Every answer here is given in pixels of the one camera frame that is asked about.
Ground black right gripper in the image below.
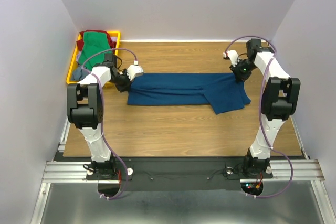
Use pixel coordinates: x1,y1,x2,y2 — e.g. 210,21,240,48
229,58,257,83

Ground blue t shirt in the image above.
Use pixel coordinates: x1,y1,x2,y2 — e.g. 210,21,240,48
128,73,251,114

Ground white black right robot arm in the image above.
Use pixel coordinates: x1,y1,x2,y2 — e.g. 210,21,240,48
223,36,301,177

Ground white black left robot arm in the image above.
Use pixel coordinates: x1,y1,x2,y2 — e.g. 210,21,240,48
67,53,143,180

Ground grey t shirt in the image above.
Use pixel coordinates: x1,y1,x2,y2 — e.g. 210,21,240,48
70,65,90,82

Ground green t shirt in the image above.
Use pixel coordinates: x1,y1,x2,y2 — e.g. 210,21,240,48
78,32,111,65

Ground red t shirt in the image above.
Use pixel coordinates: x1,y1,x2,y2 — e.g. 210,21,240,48
76,29,118,51

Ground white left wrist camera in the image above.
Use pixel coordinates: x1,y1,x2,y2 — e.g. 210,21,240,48
127,60,144,81

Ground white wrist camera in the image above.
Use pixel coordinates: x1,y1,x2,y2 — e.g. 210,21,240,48
223,50,239,67
127,60,144,81

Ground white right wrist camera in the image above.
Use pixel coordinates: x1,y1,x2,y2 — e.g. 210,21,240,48
223,50,239,67

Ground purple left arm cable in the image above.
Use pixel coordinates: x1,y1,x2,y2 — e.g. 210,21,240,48
78,47,140,200

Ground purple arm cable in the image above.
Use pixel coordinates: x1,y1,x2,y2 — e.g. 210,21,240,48
78,47,140,200
223,35,294,200

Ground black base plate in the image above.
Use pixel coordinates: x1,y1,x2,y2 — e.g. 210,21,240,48
52,156,274,192

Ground aluminium frame rail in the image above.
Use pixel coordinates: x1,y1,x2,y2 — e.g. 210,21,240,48
30,87,100,224

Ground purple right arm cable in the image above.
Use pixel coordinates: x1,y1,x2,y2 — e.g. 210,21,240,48
223,35,294,200

